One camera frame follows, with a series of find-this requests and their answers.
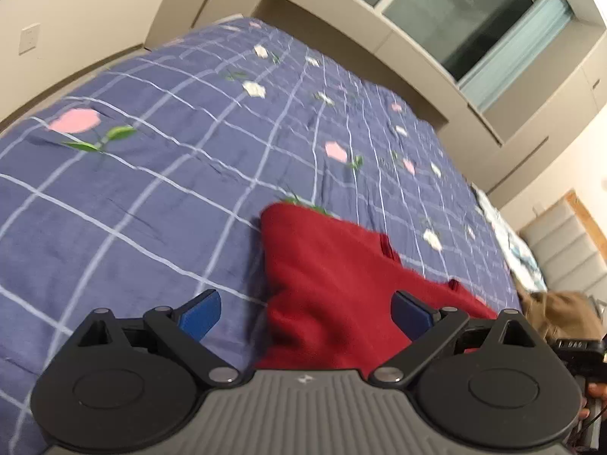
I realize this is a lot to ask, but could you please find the red knit sweater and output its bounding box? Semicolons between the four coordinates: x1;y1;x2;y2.
256;202;497;375

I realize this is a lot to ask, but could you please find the person's hand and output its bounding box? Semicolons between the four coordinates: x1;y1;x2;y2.
578;380;607;425

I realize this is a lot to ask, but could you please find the brown garment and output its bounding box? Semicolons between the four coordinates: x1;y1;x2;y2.
517;289;605;343

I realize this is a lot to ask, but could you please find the light blue patterned cloth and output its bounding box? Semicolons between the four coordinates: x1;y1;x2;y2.
471;184;547;292

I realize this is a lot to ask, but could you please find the wooden padded grey headboard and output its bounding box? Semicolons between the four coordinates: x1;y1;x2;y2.
520;190;607;304

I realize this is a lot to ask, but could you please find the blue plaid floral quilt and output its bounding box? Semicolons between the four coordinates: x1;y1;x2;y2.
1;19;519;454

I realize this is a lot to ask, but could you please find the grey window shelf cabinet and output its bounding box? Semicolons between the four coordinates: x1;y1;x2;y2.
251;0;504;146

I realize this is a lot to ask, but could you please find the right blue curtain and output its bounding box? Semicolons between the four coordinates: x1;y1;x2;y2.
458;0;574;113

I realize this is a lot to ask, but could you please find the white wall socket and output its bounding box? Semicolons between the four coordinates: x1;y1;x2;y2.
19;23;40;55

